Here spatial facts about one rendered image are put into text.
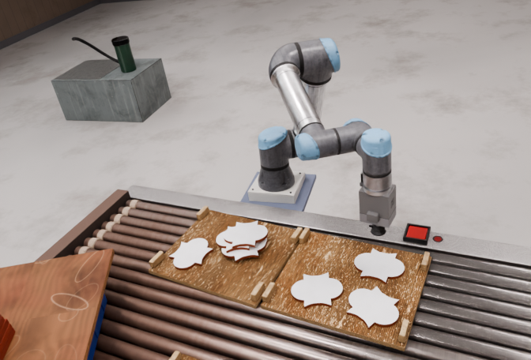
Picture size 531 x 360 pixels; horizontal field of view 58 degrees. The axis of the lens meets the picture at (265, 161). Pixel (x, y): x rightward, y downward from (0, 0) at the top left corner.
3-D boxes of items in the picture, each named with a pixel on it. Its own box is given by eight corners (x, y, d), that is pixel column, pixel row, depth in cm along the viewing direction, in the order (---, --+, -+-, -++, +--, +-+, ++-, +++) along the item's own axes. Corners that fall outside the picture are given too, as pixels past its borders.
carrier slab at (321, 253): (307, 234, 165) (306, 230, 165) (431, 260, 147) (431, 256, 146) (261, 309, 140) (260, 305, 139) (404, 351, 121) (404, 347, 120)
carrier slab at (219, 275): (208, 211, 185) (207, 208, 184) (305, 234, 165) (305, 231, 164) (148, 273, 159) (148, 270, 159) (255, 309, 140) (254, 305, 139)
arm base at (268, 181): (262, 173, 206) (260, 152, 202) (297, 174, 203) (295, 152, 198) (254, 191, 193) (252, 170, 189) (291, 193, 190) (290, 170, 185)
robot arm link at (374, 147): (382, 122, 127) (397, 136, 119) (382, 159, 132) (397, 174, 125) (354, 129, 126) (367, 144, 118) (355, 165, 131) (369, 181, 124)
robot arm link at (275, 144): (257, 158, 198) (253, 127, 192) (288, 151, 200) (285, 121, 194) (263, 170, 187) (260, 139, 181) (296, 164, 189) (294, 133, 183)
